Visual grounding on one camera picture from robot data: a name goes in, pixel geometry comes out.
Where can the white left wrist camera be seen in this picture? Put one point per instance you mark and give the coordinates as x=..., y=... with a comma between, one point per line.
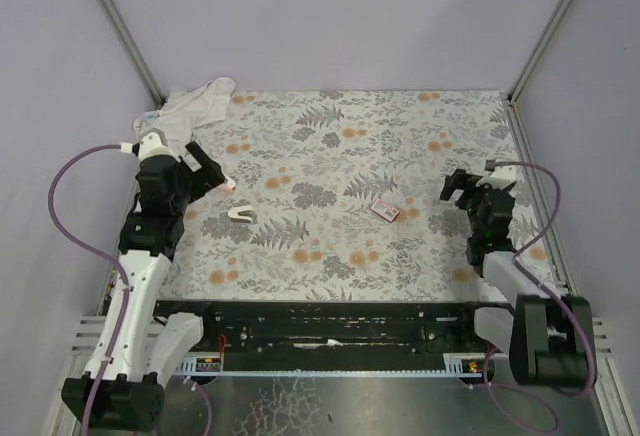
x=152, y=143

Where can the right aluminium frame post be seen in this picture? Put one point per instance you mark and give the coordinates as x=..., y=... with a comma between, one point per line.
x=552, y=26

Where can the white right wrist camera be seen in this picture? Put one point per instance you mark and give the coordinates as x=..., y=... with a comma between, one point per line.
x=499, y=176

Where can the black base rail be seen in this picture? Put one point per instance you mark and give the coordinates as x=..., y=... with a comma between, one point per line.
x=342, y=338

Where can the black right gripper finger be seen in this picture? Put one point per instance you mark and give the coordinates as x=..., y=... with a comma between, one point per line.
x=453, y=182
x=467, y=184

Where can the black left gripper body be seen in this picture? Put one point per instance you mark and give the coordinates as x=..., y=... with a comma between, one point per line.
x=189, y=172

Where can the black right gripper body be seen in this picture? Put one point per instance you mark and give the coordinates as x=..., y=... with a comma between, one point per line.
x=470, y=192

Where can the red white staples box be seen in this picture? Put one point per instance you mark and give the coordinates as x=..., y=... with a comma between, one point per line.
x=384, y=210

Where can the left aluminium frame post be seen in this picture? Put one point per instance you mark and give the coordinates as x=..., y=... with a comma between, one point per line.
x=132, y=51

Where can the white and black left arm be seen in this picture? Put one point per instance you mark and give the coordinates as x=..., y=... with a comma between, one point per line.
x=123, y=384

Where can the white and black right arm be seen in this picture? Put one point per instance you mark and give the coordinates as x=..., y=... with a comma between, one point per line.
x=548, y=337

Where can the floral patterned table mat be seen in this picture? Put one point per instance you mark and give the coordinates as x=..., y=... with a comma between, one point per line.
x=312, y=163

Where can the aluminium frame post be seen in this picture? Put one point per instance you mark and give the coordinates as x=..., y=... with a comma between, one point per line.
x=132, y=51
x=552, y=26

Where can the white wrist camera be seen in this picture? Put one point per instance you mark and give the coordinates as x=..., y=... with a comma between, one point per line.
x=499, y=176
x=152, y=143

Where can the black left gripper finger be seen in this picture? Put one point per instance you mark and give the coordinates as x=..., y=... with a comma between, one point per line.
x=201, y=183
x=206, y=163

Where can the crumpled white cloth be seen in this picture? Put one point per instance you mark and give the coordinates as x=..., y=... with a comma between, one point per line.
x=184, y=112

